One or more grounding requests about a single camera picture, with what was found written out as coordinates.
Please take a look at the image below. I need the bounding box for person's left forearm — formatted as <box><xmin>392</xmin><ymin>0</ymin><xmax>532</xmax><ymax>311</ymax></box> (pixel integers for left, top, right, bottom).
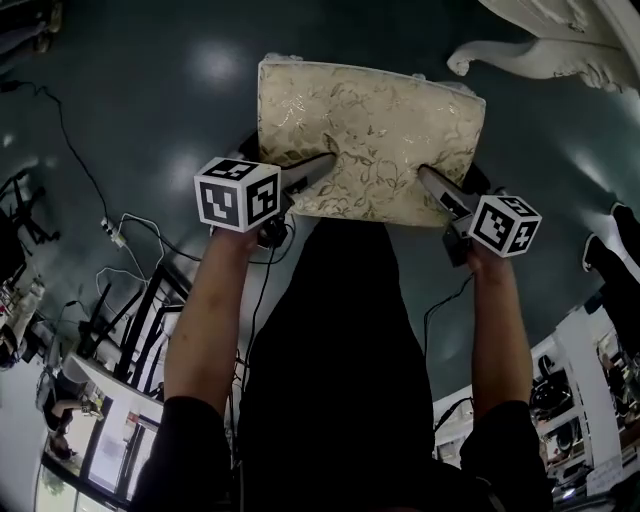
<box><xmin>163</xmin><ymin>227</ymin><xmax>271</xmax><ymax>416</ymax></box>

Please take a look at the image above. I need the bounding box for cream upholstered stool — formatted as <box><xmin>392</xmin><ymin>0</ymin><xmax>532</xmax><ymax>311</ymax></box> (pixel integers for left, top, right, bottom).
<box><xmin>257</xmin><ymin>52</ymin><xmax>487</xmax><ymax>229</ymax></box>

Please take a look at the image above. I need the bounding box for person's black clothing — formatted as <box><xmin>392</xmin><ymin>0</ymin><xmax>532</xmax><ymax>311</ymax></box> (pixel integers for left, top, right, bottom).
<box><xmin>132</xmin><ymin>217</ymin><xmax>554</xmax><ymax>512</ymax></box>

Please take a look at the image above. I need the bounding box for white ornate dressing table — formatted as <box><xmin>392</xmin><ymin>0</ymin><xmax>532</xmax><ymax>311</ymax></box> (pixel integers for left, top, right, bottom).
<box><xmin>446</xmin><ymin>0</ymin><xmax>640</xmax><ymax>96</ymax></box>

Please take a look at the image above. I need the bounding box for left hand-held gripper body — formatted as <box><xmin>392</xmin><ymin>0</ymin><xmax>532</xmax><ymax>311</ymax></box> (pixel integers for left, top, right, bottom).
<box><xmin>193</xmin><ymin>156</ymin><xmax>314</xmax><ymax>250</ymax></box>

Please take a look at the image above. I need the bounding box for white equipment shelf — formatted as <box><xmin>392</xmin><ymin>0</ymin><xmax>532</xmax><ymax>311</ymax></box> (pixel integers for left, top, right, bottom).
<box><xmin>432</xmin><ymin>304</ymin><xmax>640</xmax><ymax>512</ymax></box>

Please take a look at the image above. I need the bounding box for black office chair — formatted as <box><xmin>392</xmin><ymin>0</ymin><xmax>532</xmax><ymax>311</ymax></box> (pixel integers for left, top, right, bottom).
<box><xmin>0</xmin><ymin>172</ymin><xmax>61</xmax><ymax>301</ymax></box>

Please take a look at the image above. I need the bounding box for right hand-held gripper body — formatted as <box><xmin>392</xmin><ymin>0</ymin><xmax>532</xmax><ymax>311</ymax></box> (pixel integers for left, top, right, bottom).
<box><xmin>442</xmin><ymin>187</ymin><xmax>543</xmax><ymax>269</ymax></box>

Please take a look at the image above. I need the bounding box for white power strip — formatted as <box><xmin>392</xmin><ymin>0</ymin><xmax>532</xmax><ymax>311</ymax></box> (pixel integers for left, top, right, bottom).
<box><xmin>101</xmin><ymin>217</ymin><xmax>126</xmax><ymax>249</ymax></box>

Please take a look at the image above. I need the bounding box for black floor cable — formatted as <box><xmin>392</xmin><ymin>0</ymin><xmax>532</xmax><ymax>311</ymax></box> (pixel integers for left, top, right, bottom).
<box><xmin>0</xmin><ymin>79</ymin><xmax>112</xmax><ymax>221</ymax></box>

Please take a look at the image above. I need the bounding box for black metal table frame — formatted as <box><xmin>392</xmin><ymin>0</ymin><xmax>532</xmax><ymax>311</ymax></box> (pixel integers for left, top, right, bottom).
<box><xmin>77</xmin><ymin>264</ymin><xmax>196</xmax><ymax>396</ymax></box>

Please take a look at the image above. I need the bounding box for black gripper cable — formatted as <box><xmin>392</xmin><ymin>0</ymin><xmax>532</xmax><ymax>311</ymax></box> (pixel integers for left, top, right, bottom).
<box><xmin>422</xmin><ymin>272</ymin><xmax>476</xmax><ymax>359</ymax></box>
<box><xmin>232</xmin><ymin>244</ymin><xmax>296</xmax><ymax>451</ymax></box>

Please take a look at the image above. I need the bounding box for person's right forearm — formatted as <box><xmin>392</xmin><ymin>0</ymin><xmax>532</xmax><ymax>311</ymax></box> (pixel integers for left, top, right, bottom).
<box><xmin>467</xmin><ymin>247</ymin><xmax>534</xmax><ymax>424</ymax></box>

